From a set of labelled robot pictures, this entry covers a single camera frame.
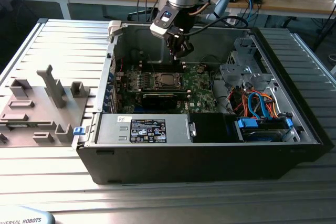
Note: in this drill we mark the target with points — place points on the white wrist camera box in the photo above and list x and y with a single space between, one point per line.
158 28

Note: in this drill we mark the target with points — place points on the green motherboard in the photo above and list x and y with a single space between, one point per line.
203 91

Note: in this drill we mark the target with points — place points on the black PC case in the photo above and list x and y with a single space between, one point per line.
183 166

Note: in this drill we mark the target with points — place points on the grey power supply unit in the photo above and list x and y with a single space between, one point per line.
110 129

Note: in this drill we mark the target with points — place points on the hard disk in blue carrier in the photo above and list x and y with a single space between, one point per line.
248 124

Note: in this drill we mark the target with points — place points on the grey parts rack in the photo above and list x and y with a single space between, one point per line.
39 119

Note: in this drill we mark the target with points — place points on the black plastic shroud box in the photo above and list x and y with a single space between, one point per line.
210 128

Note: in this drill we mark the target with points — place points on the silver coin cell battery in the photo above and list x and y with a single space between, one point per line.
200 69

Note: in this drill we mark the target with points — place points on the metal locking lever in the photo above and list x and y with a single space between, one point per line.
151 63

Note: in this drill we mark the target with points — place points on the black graphics card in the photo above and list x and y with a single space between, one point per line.
162 102

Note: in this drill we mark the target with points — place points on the blue plastic case latch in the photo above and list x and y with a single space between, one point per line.
78 130

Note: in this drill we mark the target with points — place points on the silver topped CPU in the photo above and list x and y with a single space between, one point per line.
168 79

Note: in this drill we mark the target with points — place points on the CPU socket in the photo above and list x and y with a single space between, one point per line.
168 87

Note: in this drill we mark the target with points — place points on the pale blue teach pendant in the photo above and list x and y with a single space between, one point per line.
26 218

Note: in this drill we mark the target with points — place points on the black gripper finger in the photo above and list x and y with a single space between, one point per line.
187 49
173 45

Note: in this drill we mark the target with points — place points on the metal drive cage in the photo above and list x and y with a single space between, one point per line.
231 77

